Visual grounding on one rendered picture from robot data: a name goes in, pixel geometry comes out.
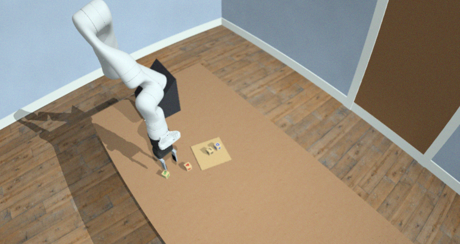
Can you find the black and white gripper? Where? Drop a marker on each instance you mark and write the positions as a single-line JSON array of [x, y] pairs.
[[162, 140]]

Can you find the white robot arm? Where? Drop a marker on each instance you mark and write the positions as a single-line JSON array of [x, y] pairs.
[[94, 22]]

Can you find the tan flat mat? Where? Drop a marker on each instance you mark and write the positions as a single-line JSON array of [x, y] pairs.
[[206, 161]]

